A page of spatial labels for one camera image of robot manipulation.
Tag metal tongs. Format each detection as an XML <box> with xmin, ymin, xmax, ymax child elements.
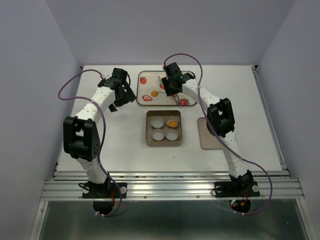
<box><xmin>157</xmin><ymin>75</ymin><xmax>181</xmax><ymax>106</ymax></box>

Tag orange swirl cookie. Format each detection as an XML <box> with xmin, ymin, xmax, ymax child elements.
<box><xmin>167</xmin><ymin>120</ymin><xmax>178</xmax><ymax>128</ymax></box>
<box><xmin>151</xmin><ymin>90</ymin><xmax>159</xmax><ymax>97</ymax></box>

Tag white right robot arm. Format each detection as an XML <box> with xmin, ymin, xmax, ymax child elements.
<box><xmin>161</xmin><ymin>62</ymin><xmax>253</xmax><ymax>195</ymax></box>

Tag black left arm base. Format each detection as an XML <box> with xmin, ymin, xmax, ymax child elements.
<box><xmin>78</xmin><ymin>181</ymin><xmax>128</xmax><ymax>199</ymax></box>

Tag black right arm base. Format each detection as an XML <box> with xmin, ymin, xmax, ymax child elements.
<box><xmin>211</xmin><ymin>181</ymin><xmax>260</xmax><ymax>198</ymax></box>

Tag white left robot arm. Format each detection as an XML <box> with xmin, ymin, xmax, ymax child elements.
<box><xmin>63</xmin><ymin>68</ymin><xmax>136</xmax><ymax>197</ymax></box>

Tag strawberry print tray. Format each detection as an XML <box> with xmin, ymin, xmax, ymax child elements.
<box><xmin>136</xmin><ymin>70</ymin><xmax>197</xmax><ymax>107</ymax></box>

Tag white paper cupcake liner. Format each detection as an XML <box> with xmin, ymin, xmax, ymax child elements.
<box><xmin>165</xmin><ymin>129</ymin><xmax>179</xmax><ymax>141</ymax></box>
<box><xmin>150</xmin><ymin>117</ymin><xmax>165</xmax><ymax>129</ymax></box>
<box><xmin>165</xmin><ymin>116</ymin><xmax>179</xmax><ymax>129</ymax></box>
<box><xmin>151</xmin><ymin>128</ymin><xmax>166</xmax><ymax>141</ymax></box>

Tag gold square tin box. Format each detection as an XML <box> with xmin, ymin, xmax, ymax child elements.
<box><xmin>145</xmin><ymin>110</ymin><xmax>183</xmax><ymax>147</ymax></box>

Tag gold tin lid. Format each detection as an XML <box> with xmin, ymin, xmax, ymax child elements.
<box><xmin>197</xmin><ymin>117</ymin><xmax>222</xmax><ymax>150</ymax></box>

